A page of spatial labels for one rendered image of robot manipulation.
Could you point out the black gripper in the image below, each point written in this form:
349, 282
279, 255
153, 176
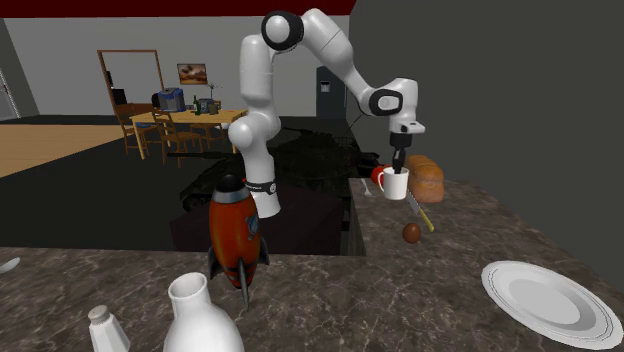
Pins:
400, 141

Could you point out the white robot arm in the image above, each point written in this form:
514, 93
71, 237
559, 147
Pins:
256, 97

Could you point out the white mug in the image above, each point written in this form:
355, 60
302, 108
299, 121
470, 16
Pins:
395, 186

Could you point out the brown bread loaf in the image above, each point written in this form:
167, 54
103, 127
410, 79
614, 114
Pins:
427, 183

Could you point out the silver fork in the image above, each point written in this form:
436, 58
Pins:
366, 189

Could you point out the brown egg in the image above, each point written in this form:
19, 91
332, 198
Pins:
411, 233

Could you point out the dark refrigerator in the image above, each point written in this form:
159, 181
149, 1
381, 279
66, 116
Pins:
330, 95

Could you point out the dark robot stand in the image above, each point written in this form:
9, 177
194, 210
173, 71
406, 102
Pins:
302, 219

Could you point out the red toy rocket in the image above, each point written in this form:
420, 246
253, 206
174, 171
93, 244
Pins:
233, 234

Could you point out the wooden chair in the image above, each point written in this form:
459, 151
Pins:
171, 136
210, 130
128, 117

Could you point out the white plate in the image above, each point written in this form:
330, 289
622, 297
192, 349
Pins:
546, 302

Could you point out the wooden dining table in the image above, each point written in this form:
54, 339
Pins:
187, 117

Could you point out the white vase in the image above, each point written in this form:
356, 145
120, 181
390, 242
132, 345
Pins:
200, 326

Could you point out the white salt shaker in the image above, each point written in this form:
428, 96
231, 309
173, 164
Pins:
108, 334

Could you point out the silver spoon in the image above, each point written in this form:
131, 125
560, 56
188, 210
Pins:
8, 265

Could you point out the framed wall picture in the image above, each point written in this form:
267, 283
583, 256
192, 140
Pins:
192, 74

